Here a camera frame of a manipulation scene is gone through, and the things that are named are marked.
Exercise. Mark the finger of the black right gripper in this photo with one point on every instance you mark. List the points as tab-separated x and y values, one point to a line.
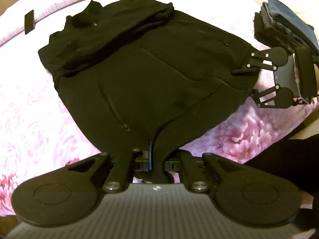
269	59
271	98

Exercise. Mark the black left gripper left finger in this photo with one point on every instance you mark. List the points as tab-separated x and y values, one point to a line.
68	194

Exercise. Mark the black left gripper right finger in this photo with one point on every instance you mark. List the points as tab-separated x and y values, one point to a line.
246	195

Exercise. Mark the black zip-up fleece jacket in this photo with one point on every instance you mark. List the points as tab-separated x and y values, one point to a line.
138	73

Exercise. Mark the stack of folded dark clothes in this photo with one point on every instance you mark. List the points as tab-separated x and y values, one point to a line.
276	25

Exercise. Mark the pink rose pattern blanket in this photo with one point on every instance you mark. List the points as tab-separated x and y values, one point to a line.
39	135

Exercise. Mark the small black rectangular device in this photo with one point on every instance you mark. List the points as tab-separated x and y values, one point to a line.
29	22

